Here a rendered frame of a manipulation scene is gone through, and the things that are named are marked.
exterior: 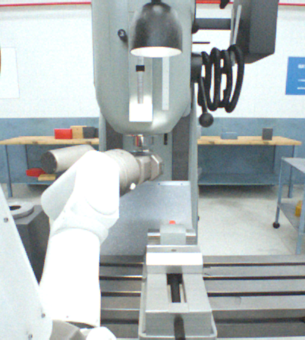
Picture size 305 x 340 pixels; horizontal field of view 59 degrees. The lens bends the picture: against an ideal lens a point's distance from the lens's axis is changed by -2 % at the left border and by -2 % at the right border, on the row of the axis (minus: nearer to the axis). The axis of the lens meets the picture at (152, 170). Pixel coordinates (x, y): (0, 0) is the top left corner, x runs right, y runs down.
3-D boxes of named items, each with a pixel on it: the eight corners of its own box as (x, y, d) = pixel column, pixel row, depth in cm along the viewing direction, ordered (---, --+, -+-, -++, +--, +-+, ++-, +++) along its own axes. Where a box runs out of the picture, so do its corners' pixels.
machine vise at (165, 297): (217, 343, 50) (221, 293, 48) (137, 343, 50) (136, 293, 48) (193, 250, 84) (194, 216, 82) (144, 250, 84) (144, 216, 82)
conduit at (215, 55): (243, 114, 78) (247, 36, 73) (187, 114, 78) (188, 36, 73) (227, 112, 96) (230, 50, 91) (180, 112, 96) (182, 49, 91)
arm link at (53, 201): (139, 183, 48) (103, 203, 37) (100, 212, 52) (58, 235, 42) (104, 130, 48) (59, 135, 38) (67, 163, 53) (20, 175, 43)
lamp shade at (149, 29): (145, 44, 32) (144, -12, 31) (121, 54, 38) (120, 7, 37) (193, 50, 36) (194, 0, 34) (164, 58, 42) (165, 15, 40)
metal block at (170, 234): (185, 255, 66) (186, 232, 64) (160, 255, 66) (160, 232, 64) (183, 244, 71) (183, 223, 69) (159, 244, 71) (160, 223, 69)
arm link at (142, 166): (165, 145, 57) (139, 153, 46) (164, 190, 59) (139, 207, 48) (112, 142, 62) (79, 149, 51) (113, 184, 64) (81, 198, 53)
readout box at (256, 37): (279, 54, 76) (285, -26, 72) (248, 53, 77) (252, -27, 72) (255, 64, 96) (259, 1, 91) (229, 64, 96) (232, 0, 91)
